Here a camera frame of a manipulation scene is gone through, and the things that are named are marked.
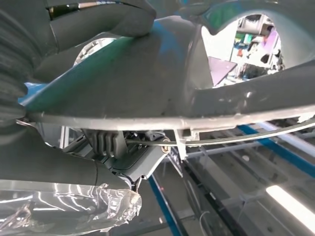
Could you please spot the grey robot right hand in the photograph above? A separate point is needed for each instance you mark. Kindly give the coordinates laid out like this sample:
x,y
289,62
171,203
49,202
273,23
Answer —
x,y
61,169

